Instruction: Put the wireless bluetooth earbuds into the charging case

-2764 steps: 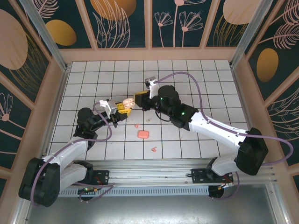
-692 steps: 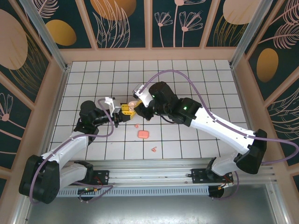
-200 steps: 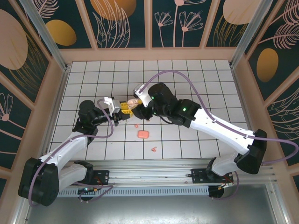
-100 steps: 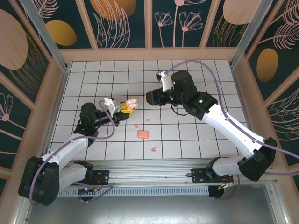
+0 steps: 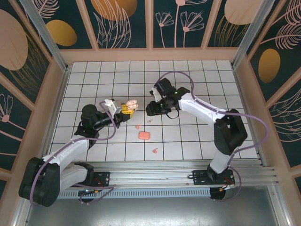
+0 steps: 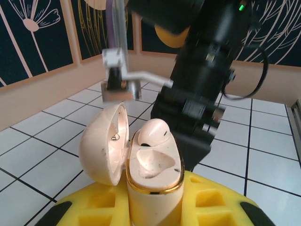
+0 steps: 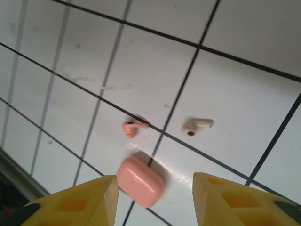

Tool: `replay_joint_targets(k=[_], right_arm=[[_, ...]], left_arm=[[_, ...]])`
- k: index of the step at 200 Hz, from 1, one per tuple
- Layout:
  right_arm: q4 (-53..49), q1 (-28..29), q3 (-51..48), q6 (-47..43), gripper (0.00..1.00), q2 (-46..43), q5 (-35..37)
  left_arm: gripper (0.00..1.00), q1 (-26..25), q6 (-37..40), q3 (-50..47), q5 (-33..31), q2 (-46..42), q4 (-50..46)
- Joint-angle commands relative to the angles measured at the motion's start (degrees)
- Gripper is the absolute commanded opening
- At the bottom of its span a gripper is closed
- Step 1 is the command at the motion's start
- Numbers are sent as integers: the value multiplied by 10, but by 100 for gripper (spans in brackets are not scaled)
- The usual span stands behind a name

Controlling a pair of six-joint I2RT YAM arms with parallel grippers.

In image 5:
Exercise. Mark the aluminium corner post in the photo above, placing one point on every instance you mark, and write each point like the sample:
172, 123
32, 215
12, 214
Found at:
250, 35
48, 35

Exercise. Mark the grey metal sheet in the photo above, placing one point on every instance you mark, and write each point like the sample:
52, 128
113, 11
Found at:
150, 212

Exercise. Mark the salmon pink earbud charging case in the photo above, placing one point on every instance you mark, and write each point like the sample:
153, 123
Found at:
144, 135

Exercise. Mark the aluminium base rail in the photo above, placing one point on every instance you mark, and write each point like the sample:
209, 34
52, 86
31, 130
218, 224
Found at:
150, 174

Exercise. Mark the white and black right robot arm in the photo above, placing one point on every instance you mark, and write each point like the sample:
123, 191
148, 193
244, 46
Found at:
200, 108

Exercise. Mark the pale pink earbud charging case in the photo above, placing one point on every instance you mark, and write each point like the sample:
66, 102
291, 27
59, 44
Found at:
131, 104

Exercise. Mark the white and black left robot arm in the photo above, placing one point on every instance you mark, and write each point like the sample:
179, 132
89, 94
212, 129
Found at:
70, 150

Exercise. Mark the aluminium table side rail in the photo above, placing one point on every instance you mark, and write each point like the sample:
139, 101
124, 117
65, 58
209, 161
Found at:
60, 94
243, 94

